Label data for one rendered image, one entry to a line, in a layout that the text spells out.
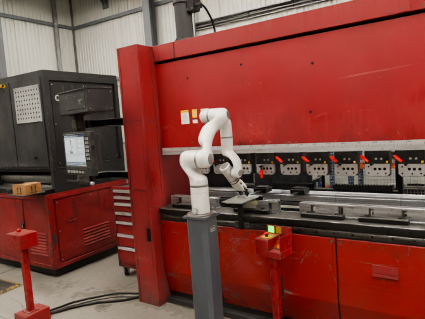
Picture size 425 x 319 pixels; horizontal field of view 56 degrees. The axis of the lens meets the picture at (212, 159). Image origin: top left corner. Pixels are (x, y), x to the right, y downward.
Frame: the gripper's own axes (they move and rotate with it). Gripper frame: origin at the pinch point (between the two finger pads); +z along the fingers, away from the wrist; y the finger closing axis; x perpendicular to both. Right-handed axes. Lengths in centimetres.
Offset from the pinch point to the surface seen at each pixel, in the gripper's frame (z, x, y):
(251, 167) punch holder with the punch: -11.3, -17.3, -4.0
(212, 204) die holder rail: 8.6, 7.9, 35.1
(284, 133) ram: -27, -37, -33
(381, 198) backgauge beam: 36, -33, -87
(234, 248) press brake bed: 27.9, 33.6, 6.5
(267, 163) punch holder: -12.5, -20.7, -18.2
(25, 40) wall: -120, -288, 760
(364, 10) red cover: -78, -92, -92
